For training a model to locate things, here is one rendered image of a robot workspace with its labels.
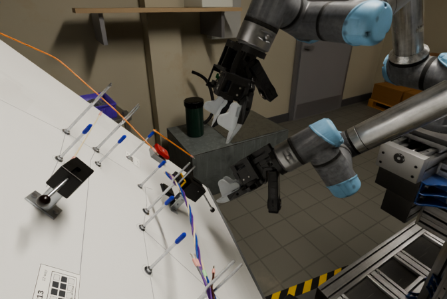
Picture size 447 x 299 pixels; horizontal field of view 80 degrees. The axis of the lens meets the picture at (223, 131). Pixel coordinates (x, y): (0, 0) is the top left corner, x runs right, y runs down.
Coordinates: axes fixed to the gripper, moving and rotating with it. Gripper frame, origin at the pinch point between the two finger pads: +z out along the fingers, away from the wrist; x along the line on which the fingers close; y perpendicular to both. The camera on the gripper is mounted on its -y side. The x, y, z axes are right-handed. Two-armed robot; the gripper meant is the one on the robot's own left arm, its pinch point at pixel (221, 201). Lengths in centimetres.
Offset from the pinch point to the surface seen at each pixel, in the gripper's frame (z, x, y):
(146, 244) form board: 2.3, 29.6, 3.5
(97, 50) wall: 92, -122, 150
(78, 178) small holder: -5.3, 42.4, 16.5
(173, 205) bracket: 6.8, 10.7, 6.1
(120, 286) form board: -0.9, 40.6, 1.8
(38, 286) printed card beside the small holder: -2, 50, 8
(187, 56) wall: 45, -188, 123
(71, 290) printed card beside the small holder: -1.7, 46.9, 5.3
